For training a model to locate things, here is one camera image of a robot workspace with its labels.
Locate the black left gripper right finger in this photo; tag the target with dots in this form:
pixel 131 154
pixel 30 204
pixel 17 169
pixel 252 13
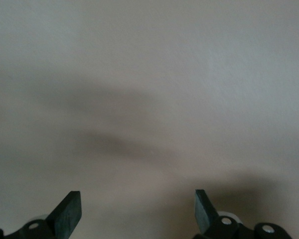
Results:
pixel 206 219

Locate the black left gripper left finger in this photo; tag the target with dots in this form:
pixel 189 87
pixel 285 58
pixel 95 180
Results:
pixel 64 219

